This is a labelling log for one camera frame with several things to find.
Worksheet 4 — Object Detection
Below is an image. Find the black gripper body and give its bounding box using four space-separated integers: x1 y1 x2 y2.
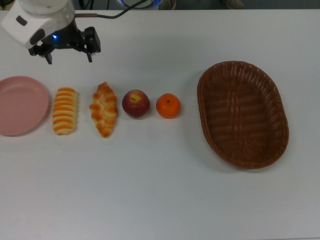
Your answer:
39 19 87 52

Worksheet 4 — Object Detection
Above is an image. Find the striped toy bread roll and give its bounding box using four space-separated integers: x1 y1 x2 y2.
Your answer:
51 86 78 136

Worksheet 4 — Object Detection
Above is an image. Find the braided toy bread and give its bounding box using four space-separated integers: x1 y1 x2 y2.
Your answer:
89 81 119 139

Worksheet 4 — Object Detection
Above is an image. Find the red toy apple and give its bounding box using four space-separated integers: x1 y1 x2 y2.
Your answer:
121 89 151 120

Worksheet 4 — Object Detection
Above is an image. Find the toy orange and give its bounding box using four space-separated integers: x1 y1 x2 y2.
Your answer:
155 92 181 119

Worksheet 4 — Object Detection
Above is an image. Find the pink plate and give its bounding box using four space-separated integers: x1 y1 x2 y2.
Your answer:
0 76 50 137

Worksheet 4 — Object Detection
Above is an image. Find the brown woven basket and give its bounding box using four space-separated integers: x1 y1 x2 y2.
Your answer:
196 60 290 170

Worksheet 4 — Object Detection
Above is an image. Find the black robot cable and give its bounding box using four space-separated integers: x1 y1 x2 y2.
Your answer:
74 5 137 20

